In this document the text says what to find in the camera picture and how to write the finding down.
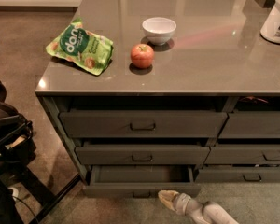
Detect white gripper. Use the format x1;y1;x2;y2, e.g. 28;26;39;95
158;190;191;216

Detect grey drawer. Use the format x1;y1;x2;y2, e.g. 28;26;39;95
75;145;209;165
204;145;280;165
219;111;280;139
59;110;227;138
84;165;201;198
195;167;280;183

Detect red apple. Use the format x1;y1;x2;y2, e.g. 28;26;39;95
130;44;154;69

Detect green snack chip bag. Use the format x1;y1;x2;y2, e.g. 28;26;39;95
46;18;113;76

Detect white ceramic bowl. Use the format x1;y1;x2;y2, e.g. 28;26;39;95
142;17;176;45

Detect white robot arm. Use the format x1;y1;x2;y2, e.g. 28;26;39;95
158;190;239;224

